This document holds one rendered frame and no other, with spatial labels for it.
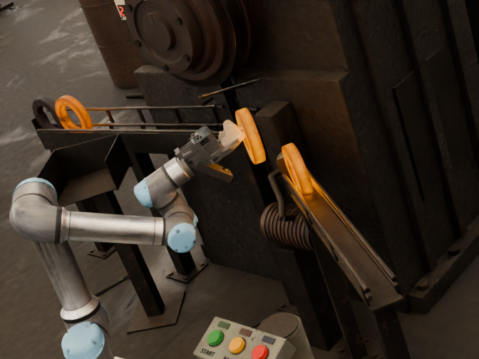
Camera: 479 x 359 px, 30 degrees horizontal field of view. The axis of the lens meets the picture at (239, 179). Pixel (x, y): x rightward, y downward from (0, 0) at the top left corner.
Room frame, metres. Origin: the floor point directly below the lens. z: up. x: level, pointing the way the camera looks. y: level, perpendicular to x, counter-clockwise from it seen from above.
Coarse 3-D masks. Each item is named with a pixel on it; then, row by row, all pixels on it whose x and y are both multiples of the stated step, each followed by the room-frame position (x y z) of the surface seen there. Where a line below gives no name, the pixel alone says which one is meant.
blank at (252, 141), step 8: (240, 112) 2.25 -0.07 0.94; (248, 112) 2.24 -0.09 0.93; (240, 120) 2.22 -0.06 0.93; (248, 120) 2.21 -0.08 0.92; (248, 128) 2.19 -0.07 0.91; (256, 128) 2.19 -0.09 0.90; (248, 136) 2.18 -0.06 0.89; (256, 136) 2.18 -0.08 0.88; (248, 144) 2.21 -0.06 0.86; (256, 144) 2.17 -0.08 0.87; (248, 152) 2.28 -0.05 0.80; (256, 152) 2.18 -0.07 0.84; (264, 152) 2.19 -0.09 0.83; (256, 160) 2.19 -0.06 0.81; (264, 160) 2.21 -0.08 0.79
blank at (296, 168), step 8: (288, 144) 2.28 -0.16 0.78; (288, 152) 2.23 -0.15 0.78; (296, 152) 2.22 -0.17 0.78; (288, 160) 2.25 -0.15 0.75; (296, 160) 2.20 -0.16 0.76; (288, 168) 2.30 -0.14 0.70; (296, 168) 2.19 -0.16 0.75; (304, 168) 2.19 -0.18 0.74; (296, 176) 2.20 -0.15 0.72; (304, 176) 2.18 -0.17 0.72; (296, 184) 2.26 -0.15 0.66; (304, 184) 2.18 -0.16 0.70; (304, 192) 2.19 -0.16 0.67; (312, 192) 2.20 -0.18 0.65
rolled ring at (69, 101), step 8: (64, 96) 3.42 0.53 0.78; (56, 104) 3.45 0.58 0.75; (64, 104) 3.40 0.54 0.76; (72, 104) 3.36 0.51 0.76; (80, 104) 3.37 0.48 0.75; (56, 112) 3.47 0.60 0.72; (64, 112) 3.47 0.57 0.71; (80, 112) 3.34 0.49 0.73; (64, 120) 3.46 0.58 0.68; (80, 120) 3.36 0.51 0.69; (88, 120) 3.35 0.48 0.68; (72, 128) 3.44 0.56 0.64; (80, 128) 3.43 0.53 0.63; (88, 128) 3.35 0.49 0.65
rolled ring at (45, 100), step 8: (40, 96) 3.59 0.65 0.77; (32, 104) 3.61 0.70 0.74; (40, 104) 3.56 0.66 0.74; (48, 104) 3.51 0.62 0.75; (40, 112) 3.61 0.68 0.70; (40, 120) 3.61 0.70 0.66; (56, 120) 3.50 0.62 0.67; (48, 128) 3.59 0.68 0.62; (56, 128) 3.58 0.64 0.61; (64, 128) 3.50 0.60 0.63
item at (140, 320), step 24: (96, 144) 3.02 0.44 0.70; (120, 144) 2.96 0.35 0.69; (48, 168) 2.97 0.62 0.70; (72, 168) 3.05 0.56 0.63; (96, 168) 3.03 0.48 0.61; (120, 168) 2.88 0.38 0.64; (72, 192) 2.94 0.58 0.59; (96, 192) 2.84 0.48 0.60; (144, 264) 2.92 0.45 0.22; (144, 288) 2.89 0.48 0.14; (144, 312) 2.95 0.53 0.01; (168, 312) 2.89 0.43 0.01
